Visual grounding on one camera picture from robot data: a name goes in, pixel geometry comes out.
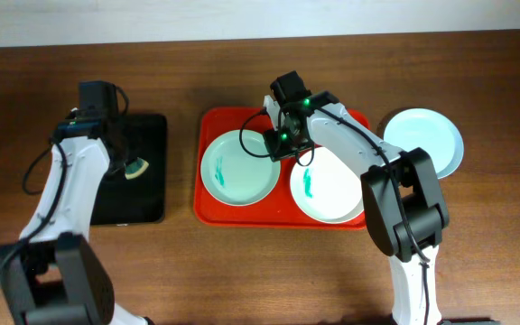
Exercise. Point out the red plastic tray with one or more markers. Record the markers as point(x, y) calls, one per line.
point(278, 209)

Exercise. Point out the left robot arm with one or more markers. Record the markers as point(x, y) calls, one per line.
point(51, 275)

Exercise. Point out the mint green plate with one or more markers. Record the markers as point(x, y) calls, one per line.
point(234, 177)

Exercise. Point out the white plate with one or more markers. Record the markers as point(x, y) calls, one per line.
point(325, 189)

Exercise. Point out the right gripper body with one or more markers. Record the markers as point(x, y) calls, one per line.
point(283, 143)

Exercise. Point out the yellow green sponge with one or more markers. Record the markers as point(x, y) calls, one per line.
point(135, 168)

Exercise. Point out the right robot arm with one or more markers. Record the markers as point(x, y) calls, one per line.
point(405, 211)

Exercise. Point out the light blue plate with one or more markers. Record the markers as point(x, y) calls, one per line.
point(431, 131)

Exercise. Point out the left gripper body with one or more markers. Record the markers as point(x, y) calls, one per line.
point(120, 161)

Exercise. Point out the black tray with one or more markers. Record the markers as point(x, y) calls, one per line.
point(140, 200)

